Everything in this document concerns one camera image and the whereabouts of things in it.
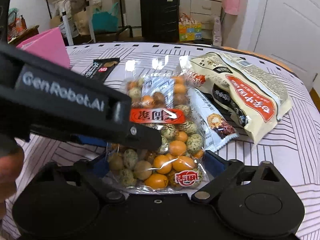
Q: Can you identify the teal bag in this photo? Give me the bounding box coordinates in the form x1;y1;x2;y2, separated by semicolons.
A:
92;2;119;33

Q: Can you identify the black snack bar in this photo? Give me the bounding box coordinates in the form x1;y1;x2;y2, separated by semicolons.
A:
82;58;121;83

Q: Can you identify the black stool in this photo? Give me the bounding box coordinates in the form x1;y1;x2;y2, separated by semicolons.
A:
114;25;141;42

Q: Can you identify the white standing bag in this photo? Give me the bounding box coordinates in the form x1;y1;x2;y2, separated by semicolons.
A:
212;17;223;47

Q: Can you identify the striped bedsheet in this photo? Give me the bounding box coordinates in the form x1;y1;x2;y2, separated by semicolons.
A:
0;41;320;240

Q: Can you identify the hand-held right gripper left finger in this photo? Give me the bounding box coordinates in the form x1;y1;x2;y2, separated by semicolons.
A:
37;152;126;202

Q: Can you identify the person's left hand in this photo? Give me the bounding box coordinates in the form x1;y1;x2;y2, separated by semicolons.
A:
0;146;25;218

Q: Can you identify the white door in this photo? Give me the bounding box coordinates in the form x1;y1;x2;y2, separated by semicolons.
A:
253;0;320;82

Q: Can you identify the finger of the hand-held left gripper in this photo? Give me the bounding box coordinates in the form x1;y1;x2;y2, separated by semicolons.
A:
107;97;163;152

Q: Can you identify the colourful cardboard box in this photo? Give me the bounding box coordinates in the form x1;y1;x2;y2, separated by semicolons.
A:
178;21;202;42

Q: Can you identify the grey-white snack packet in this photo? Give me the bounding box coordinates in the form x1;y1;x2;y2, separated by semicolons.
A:
186;87;240;153

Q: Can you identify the pink hanging bag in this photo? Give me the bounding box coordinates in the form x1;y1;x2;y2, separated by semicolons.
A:
222;0;241;16

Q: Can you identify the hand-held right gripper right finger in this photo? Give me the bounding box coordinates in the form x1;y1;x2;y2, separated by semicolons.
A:
191;151;282;202

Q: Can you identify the dark wood nightstand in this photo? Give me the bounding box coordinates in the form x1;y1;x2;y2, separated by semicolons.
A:
7;25;40;43

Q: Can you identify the brown paper bag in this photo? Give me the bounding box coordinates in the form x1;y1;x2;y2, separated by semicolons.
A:
72;10;92;36

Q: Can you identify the pink cardboard box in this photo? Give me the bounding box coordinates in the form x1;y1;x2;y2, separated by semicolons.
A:
16;27;72;70

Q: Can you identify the clear bag of coated nuts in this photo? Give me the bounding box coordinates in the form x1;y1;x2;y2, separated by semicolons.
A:
107;59;209;197

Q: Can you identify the cream snack bag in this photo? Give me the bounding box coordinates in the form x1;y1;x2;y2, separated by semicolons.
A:
189;52;293;146

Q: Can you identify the black suitcase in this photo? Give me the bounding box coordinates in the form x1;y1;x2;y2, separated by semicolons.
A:
139;0;180;43

